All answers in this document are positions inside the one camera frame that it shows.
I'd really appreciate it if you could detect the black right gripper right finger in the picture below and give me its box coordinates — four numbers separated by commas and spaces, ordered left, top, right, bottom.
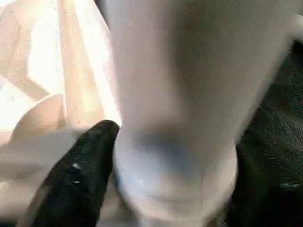
227, 132, 303, 227

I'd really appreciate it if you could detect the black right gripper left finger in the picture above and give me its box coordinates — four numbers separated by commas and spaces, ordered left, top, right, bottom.
23, 119, 121, 227

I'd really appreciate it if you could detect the white plastic table top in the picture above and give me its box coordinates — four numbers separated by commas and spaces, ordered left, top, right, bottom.
0, 0, 133, 227

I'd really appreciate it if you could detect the white plastic table leg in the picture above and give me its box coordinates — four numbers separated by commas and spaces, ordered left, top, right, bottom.
98, 0, 303, 227

